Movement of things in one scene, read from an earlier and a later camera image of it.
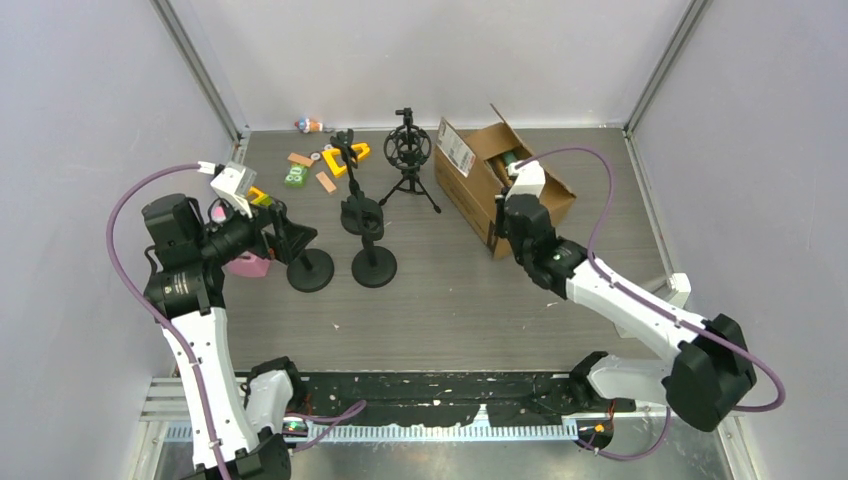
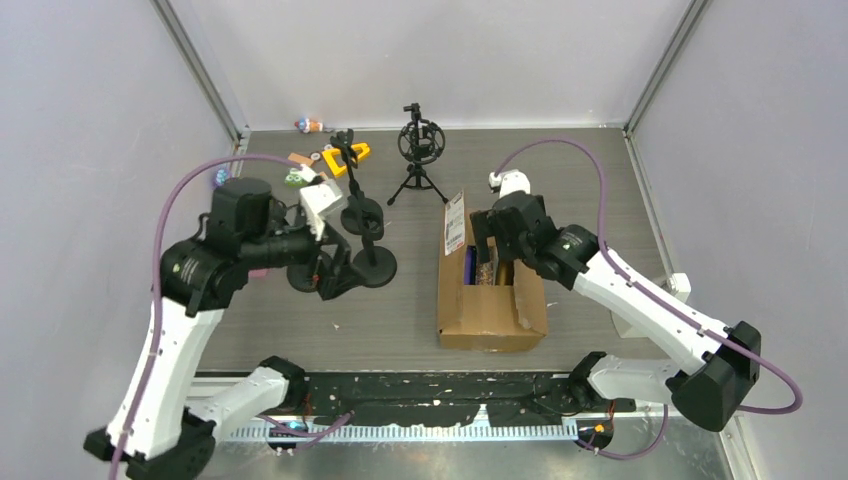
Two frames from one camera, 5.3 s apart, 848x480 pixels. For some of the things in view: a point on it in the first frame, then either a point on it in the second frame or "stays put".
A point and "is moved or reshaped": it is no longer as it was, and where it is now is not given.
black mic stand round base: (360, 215) stays put
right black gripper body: (506, 216) stays put
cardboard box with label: (472, 169) → (487, 318)
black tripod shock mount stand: (405, 149) is moved or reshaped
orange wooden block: (299, 159) stays put
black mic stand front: (310, 271) stays put
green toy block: (296, 176) stays put
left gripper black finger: (287, 239) → (336, 275)
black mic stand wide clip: (372, 266) stays put
